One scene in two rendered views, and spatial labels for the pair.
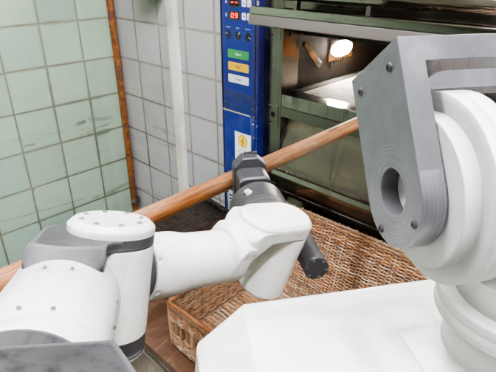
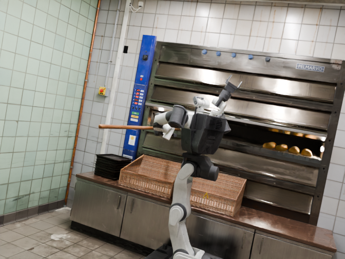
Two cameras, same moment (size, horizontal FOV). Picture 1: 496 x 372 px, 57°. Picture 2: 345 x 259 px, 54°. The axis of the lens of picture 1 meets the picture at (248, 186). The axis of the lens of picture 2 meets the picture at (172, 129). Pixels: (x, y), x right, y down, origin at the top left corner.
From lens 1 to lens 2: 2.49 m
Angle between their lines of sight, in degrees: 32
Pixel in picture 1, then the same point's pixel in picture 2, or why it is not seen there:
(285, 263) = (171, 133)
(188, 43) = (115, 109)
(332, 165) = (160, 143)
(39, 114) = (57, 124)
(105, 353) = not seen: hidden behind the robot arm
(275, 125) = (144, 133)
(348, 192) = (165, 149)
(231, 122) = (129, 132)
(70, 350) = not seen: hidden behind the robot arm
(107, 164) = (67, 149)
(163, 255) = not seen: hidden behind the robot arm
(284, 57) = (149, 115)
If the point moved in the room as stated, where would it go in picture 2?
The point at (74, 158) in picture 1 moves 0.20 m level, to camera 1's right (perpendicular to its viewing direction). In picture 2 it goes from (60, 143) to (78, 146)
